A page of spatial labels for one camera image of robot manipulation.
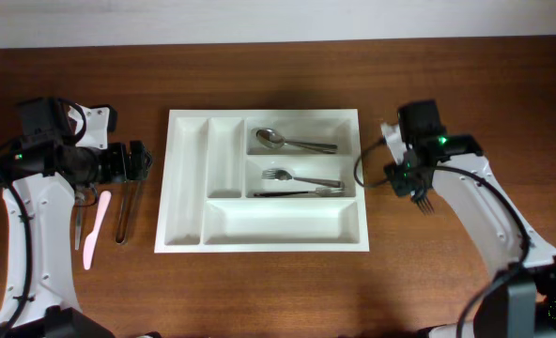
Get dark handled steel fork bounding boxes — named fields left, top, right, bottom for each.
left=410, top=189, right=434, bottom=215

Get long steel tongs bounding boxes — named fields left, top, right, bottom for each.
left=115, top=181, right=143, bottom=245

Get steel spoon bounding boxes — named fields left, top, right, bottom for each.
left=255, top=129, right=339, bottom=151
left=251, top=127, right=338, bottom=155

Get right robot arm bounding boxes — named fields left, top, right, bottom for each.
left=382, top=100, right=556, bottom=337

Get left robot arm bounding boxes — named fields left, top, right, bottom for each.
left=0, top=98, right=152, bottom=337

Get small steel tongs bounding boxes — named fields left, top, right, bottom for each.
left=74, top=191, right=86, bottom=251

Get pink plastic knife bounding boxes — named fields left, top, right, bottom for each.
left=83, top=191, right=112, bottom=270

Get white plastic cutlery tray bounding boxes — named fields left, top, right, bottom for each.
left=155, top=109, right=369, bottom=254

